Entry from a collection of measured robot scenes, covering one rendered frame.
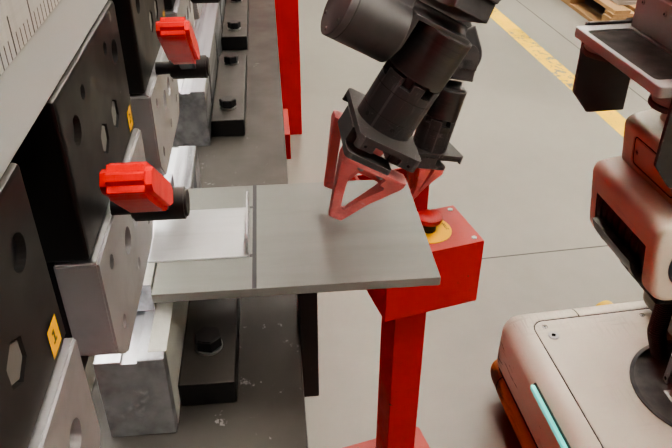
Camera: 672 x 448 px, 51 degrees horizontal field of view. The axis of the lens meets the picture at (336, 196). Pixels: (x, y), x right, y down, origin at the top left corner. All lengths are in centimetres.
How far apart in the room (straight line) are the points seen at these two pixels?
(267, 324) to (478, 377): 124
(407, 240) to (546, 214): 196
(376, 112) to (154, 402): 33
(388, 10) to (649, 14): 67
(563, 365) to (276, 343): 98
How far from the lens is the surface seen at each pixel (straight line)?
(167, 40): 50
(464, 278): 112
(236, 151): 112
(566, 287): 232
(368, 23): 59
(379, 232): 71
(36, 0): 32
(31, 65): 31
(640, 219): 121
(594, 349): 170
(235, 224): 72
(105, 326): 39
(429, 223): 107
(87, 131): 37
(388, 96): 63
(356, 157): 62
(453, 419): 186
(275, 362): 75
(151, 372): 64
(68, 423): 32
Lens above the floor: 141
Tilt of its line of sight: 32 degrees down
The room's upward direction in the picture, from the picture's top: straight up
